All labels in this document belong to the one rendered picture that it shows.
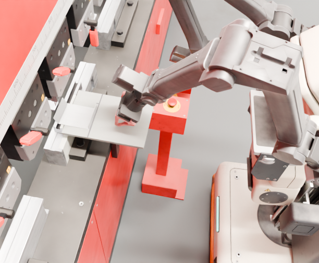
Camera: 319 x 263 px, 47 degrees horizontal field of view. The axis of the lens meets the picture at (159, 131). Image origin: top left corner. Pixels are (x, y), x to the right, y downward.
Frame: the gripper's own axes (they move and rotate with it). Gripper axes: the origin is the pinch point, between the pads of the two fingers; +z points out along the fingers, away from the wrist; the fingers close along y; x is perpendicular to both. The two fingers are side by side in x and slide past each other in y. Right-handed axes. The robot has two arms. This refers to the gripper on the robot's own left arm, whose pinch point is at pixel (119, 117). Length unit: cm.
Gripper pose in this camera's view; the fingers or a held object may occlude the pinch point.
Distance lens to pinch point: 115.4
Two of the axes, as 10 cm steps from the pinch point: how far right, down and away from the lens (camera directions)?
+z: -5.3, 4.1, 7.4
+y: -1.8, 8.0, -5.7
